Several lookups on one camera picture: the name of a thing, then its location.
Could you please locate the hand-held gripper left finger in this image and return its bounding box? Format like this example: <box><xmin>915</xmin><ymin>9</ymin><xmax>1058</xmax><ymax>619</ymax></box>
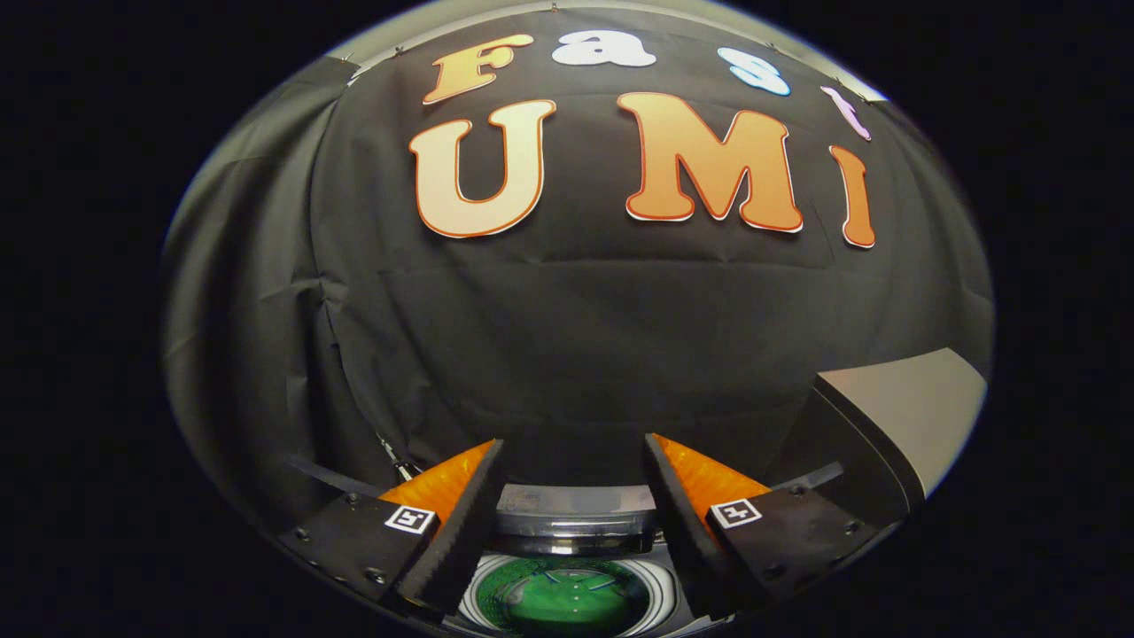
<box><xmin>276</xmin><ymin>437</ymin><xmax>508</xmax><ymax>621</ymax></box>

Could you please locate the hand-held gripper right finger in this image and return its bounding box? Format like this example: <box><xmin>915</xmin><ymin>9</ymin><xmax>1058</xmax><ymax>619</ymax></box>
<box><xmin>642</xmin><ymin>432</ymin><xmax>882</xmax><ymax>621</ymax></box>

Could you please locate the grey washing machine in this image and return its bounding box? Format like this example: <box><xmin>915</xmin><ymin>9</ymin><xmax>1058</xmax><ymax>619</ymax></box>
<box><xmin>443</xmin><ymin>532</ymin><xmax>710</xmax><ymax>637</ymax></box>

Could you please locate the green polo shirt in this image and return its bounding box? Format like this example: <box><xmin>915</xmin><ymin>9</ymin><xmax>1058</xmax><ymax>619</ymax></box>
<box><xmin>478</xmin><ymin>558</ymin><xmax>652</xmax><ymax>632</ymax></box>

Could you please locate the black backdrop cloth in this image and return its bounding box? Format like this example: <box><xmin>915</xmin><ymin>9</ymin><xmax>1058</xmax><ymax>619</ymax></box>
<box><xmin>162</xmin><ymin>7</ymin><xmax>995</xmax><ymax>533</ymax></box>

